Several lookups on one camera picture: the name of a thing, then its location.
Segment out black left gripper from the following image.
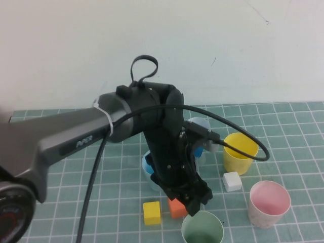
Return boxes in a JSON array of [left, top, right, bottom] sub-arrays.
[[144, 126, 214, 218]]

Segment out green plastic cup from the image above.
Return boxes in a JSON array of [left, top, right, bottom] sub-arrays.
[[181, 211, 224, 243]]

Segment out yellow plastic cup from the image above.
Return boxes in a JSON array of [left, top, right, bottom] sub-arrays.
[[223, 132, 259, 176]]

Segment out pink plastic cup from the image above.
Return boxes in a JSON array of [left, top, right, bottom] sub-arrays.
[[248, 180, 292, 229]]

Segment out orange cube block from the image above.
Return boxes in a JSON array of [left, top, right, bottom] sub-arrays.
[[168, 198, 189, 219]]

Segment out large yellow cube block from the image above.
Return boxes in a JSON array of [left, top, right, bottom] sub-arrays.
[[143, 201, 162, 226]]

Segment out white cube block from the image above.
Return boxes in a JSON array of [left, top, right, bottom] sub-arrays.
[[222, 171, 242, 193]]

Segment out blue paper cone cup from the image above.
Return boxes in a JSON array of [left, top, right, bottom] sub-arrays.
[[187, 117, 211, 163]]

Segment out light blue plastic cup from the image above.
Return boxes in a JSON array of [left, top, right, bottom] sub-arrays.
[[141, 150, 155, 191]]

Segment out white zip tie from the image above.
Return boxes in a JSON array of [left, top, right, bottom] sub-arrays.
[[91, 97, 114, 136]]

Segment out teal checkered tablecloth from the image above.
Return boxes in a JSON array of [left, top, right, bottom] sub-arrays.
[[0, 101, 324, 243]]

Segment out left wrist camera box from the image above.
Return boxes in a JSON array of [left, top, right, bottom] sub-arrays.
[[183, 120, 220, 152]]

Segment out round black camera cable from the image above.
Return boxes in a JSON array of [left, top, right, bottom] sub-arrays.
[[75, 103, 270, 243]]

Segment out flat black looped cable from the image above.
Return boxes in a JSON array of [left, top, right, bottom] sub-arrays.
[[130, 55, 159, 88]]

